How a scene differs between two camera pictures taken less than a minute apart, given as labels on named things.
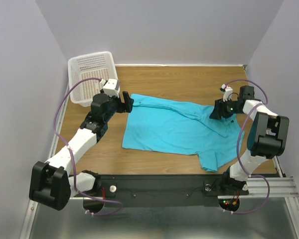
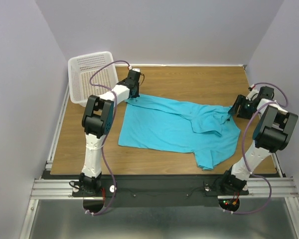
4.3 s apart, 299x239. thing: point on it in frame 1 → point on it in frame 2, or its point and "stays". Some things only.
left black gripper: x=123 y=103 → x=135 y=92
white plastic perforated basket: x=99 y=65 stays
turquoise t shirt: x=156 y=126 stays
